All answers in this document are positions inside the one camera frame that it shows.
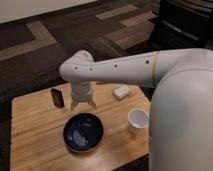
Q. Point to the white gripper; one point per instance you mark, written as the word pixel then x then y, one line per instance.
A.
pixel 81 92

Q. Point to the white ceramic cup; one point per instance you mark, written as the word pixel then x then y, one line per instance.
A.
pixel 137 120

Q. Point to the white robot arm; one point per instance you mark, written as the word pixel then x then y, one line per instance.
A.
pixel 181 111

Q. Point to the dark blue bowl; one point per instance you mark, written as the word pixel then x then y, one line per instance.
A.
pixel 83 132

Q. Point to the white rectangular sponge block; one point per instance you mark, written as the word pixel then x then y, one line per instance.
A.
pixel 121 92

